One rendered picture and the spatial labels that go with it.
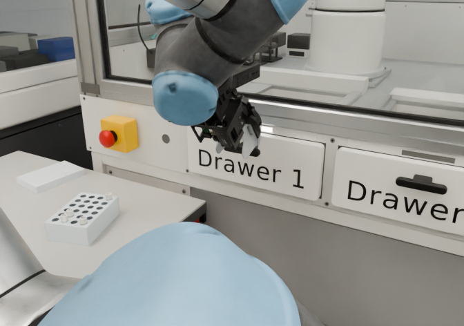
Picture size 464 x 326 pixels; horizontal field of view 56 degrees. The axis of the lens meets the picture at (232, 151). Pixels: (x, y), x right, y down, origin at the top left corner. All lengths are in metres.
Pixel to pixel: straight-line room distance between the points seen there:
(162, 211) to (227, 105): 0.30
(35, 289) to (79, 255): 0.53
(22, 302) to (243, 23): 0.31
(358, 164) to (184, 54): 0.40
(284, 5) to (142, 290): 0.33
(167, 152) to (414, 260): 0.55
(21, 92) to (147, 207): 0.65
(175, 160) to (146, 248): 0.79
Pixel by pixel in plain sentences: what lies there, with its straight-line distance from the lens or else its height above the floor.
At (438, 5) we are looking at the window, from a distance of 0.74.
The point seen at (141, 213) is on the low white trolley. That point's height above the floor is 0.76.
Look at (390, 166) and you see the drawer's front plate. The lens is 0.77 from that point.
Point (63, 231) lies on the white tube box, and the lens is 0.84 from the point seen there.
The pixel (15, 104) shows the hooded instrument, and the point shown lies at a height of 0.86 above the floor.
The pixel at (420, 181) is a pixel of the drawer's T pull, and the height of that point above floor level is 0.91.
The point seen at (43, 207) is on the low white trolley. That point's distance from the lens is 1.00.
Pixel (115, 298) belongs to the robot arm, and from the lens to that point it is 0.18.
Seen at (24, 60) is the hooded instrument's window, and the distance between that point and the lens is 1.46.
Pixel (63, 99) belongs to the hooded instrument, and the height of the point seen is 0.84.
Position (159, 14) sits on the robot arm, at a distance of 0.57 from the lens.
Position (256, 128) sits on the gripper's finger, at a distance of 0.76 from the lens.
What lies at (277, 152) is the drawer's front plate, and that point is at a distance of 0.82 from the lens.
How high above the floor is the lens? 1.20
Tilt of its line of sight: 22 degrees down
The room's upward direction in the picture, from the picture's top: straight up
